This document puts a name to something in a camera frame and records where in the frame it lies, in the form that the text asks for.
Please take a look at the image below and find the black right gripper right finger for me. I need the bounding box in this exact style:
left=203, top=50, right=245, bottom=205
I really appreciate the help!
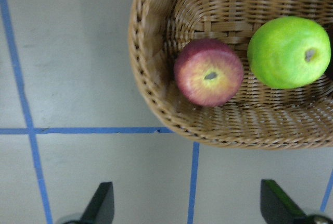
left=260, top=179, right=306, bottom=224

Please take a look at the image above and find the green apple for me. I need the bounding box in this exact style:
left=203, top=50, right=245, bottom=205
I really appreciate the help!
left=247, top=16, right=331, bottom=89

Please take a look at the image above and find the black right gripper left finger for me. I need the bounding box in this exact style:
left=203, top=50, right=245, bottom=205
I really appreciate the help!
left=79, top=182, right=114, bottom=224

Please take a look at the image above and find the wicker basket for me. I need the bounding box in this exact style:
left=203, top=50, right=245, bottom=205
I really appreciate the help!
left=128, top=0, right=332, bottom=149

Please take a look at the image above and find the red yellow apple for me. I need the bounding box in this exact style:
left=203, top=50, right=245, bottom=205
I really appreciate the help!
left=174, top=39, right=244, bottom=107

